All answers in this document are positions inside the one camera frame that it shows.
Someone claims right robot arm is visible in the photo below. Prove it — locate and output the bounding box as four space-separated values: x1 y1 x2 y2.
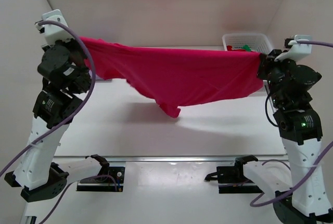
205 49 332 223

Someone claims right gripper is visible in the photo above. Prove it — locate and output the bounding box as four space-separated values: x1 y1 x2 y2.
255 50 297 109

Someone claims green cloth in basket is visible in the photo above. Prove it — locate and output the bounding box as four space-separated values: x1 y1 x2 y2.
241 45 252 52

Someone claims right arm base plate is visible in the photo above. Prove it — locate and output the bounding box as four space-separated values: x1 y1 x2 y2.
204 166 262 194

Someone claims pink t-shirt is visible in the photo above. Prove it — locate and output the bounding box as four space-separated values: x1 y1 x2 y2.
81 37 263 118

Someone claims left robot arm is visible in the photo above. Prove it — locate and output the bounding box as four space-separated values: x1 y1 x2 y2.
5 40 109 203

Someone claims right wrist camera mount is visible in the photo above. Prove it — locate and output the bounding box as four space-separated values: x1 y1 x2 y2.
274 34 312 62

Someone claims white plastic basket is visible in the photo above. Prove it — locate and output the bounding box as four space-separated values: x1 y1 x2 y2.
222 33 273 54

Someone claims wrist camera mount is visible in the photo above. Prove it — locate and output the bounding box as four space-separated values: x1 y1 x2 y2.
35 9 72 46
274 34 312 62

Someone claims red cloth in basket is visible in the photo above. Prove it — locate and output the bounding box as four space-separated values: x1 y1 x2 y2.
226 45 242 51

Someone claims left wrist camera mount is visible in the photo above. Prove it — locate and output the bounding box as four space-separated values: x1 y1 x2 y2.
35 9 72 46

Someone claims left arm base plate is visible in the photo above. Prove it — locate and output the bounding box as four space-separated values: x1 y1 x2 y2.
76 166 125 193

